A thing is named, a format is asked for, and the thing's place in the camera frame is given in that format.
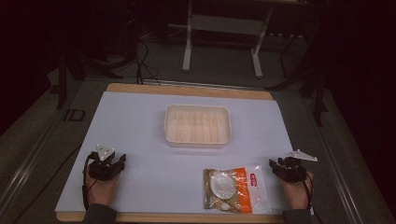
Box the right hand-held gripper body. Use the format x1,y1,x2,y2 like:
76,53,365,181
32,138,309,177
274,148,318,184

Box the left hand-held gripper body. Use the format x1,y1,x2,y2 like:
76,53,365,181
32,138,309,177
87,144,124,182

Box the clear orange snack packet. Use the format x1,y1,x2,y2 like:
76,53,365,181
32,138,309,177
203,165,273,215

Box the white plastic tray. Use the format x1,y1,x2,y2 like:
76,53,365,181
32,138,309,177
163,104,233,149

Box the person's left hand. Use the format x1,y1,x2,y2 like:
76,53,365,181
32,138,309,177
84,169,121,207

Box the person's right hand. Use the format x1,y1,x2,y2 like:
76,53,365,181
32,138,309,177
281,171,315,211

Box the white table mat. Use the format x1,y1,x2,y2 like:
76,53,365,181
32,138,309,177
55,91,316,217

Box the black stand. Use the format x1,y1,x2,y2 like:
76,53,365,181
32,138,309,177
55,36,125,110
266,31,331,128

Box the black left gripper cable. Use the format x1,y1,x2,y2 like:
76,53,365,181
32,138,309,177
81,152,98,212

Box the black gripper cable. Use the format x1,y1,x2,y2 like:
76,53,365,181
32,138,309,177
292,164,315,210
81,152,98,212

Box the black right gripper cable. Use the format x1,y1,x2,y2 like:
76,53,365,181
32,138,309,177
292,164,315,210

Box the black floor cables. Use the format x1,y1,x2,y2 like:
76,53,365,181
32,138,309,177
132,36,163,87

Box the white metal table frame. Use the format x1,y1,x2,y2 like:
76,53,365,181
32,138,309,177
181,0,275,79

